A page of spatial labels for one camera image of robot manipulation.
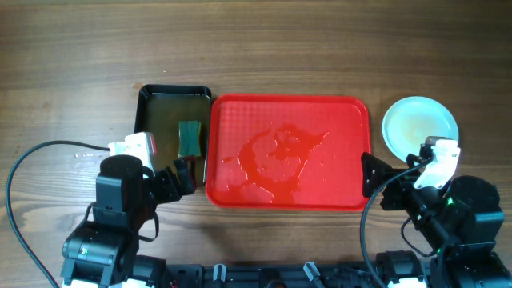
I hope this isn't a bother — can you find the black water tray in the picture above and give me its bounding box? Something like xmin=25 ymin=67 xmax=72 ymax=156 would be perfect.
xmin=134 ymin=84 xmax=212 ymax=186

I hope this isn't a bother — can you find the white plate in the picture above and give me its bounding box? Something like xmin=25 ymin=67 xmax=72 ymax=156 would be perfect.
xmin=382 ymin=96 xmax=459 ymax=162

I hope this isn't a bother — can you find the left black cable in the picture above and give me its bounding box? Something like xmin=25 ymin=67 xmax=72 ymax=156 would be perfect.
xmin=5 ymin=139 xmax=111 ymax=288

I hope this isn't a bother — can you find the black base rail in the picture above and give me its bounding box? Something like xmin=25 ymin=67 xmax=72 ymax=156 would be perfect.
xmin=167 ymin=262 xmax=376 ymax=288

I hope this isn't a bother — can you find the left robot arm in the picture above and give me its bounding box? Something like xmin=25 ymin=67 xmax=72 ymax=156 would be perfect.
xmin=61 ymin=155 xmax=197 ymax=287

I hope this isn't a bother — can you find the red plastic tray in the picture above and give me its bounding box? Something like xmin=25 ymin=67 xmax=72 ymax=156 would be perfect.
xmin=206 ymin=94 xmax=371 ymax=211

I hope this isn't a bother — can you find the green sponge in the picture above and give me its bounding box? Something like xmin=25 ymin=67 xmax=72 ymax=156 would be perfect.
xmin=178 ymin=121 xmax=202 ymax=158

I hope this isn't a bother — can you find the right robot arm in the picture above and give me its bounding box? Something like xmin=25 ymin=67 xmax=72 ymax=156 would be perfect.
xmin=361 ymin=146 xmax=511 ymax=287

